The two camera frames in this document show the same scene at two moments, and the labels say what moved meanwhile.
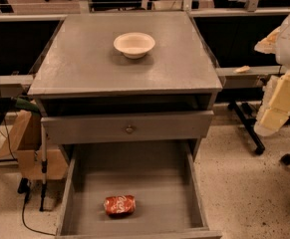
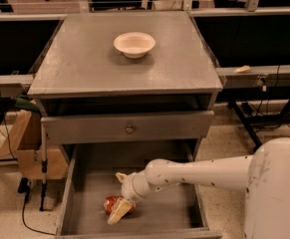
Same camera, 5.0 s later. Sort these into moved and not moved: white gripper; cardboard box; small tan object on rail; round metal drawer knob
Moved: white gripper
Not moved: cardboard box; small tan object on rail; round metal drawer knob
